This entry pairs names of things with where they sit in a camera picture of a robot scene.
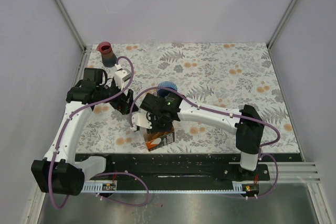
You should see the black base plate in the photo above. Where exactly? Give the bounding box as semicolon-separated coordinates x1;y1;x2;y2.
52;152;271;198

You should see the aluminium frame rail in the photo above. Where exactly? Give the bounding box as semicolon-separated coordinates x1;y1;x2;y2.
53;0;87;52

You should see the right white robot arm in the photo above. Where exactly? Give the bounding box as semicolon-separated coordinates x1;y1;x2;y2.
131;92;264;180

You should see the white slotted cable duct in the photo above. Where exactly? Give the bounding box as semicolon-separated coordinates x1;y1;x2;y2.
81;178;246;194

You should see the red topped dark flask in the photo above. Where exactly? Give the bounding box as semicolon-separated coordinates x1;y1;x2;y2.
97;41;117;68

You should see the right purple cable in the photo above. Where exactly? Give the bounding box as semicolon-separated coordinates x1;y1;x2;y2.
129;87;280;200

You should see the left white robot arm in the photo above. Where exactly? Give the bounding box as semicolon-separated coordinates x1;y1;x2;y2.
31;65;133;196

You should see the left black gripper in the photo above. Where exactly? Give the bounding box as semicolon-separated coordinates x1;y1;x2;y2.
97;77;138;114

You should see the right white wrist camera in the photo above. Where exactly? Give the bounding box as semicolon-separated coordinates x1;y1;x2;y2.
131;112;152;131

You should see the blue cone dripper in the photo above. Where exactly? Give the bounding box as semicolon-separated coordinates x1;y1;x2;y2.
156;81;178;98

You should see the orange coffee filter box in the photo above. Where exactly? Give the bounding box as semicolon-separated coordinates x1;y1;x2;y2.
143;128;175;152

